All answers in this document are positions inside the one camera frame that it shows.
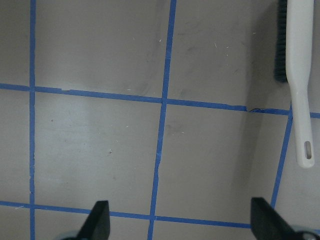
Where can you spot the white hand brush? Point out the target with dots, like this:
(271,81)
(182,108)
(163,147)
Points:
(293,61)

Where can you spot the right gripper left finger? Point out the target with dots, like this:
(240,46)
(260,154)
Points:
(97,225)

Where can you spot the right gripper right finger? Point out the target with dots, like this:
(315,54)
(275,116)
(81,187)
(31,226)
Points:
(267,224)

